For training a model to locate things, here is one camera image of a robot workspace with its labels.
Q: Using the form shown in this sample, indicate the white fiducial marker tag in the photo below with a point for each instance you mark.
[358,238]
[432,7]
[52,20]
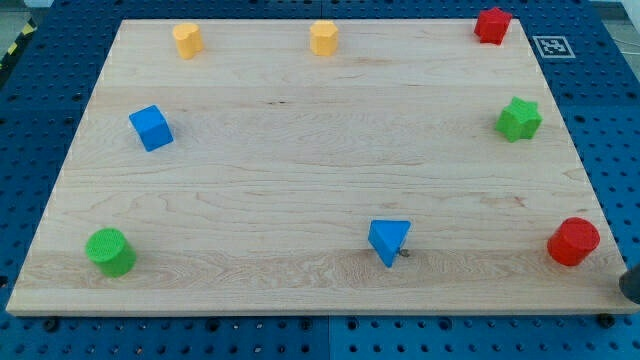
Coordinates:
[553,47]

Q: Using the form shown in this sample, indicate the red star block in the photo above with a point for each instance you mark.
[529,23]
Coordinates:
[492,25]

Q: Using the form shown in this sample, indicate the blue triangle block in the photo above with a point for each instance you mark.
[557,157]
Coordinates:
[387,238]

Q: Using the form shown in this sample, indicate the red cylinder block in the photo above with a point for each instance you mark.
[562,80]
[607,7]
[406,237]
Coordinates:
[574,240]

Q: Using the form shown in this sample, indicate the wooden board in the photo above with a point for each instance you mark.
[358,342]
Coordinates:
[280,160]

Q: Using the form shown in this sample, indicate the black robot pusher tip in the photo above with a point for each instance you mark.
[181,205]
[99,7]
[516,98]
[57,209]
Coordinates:
[629,284]

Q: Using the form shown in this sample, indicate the green star block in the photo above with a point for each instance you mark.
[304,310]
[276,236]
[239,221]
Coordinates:
[518,120]

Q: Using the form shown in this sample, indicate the green cylinder block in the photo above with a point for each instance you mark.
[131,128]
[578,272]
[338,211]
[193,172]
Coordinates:
[111,252]

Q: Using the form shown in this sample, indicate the blue cube block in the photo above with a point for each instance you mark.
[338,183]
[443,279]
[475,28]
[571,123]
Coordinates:
[151,127]

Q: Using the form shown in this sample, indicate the yellow hexagon block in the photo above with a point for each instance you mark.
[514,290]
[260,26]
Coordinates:
[323,38]

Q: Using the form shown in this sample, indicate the yellow heart block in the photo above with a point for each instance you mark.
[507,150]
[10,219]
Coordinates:
[188,39]

